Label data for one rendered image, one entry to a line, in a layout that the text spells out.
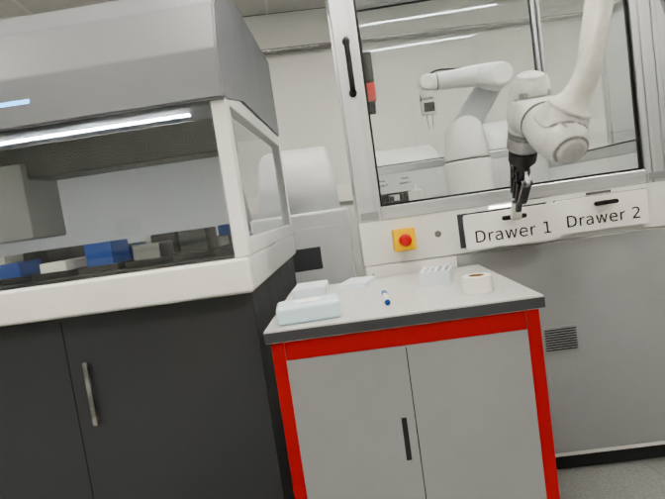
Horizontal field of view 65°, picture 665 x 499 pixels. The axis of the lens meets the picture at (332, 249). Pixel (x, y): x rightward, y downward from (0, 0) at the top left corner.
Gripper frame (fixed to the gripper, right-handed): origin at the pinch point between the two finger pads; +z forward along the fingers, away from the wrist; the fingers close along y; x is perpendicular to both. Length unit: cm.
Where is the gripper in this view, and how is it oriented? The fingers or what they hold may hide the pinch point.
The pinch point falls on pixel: (517, 209)
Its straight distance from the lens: 165.3
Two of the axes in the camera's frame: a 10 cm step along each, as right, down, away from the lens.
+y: -0.5, -6.4, 7.7
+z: 1.4, 7.6, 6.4
